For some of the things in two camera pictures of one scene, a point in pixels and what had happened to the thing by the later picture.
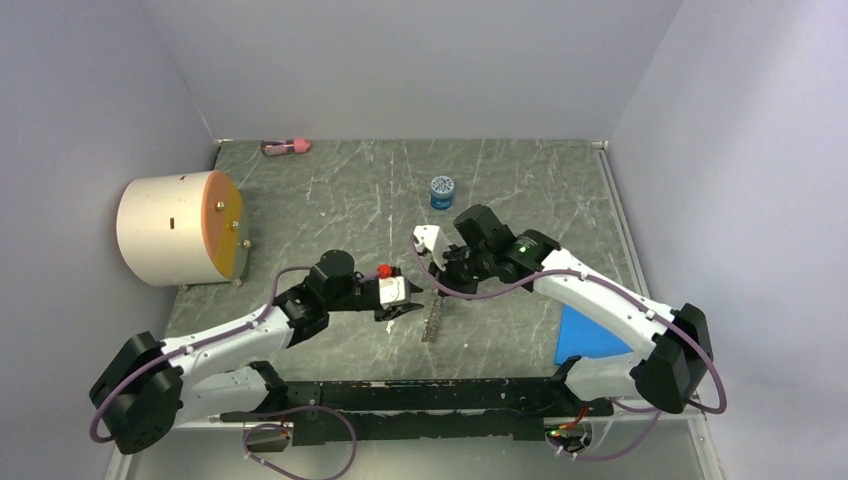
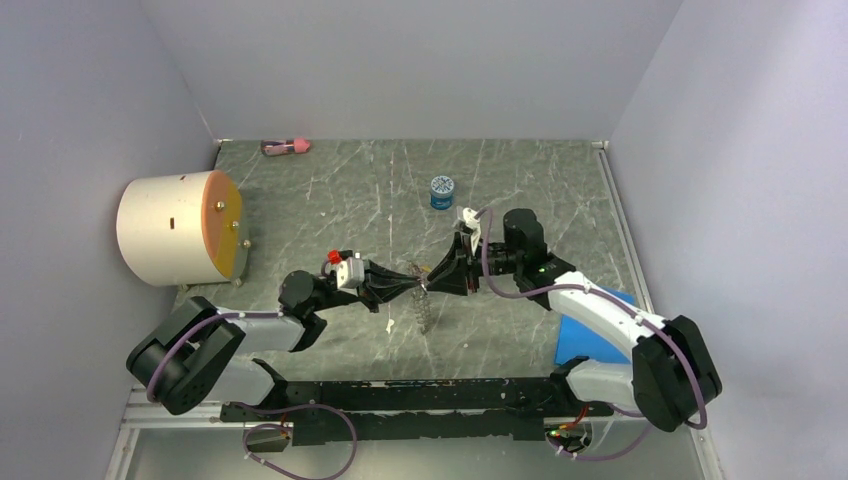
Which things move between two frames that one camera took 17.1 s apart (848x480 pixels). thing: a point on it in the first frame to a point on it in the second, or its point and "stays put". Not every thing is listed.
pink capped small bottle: [283, 147] stays put
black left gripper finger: [396, 310] to [385, 293]
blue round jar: [441, 191] stays put
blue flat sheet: [577, 336] stays put
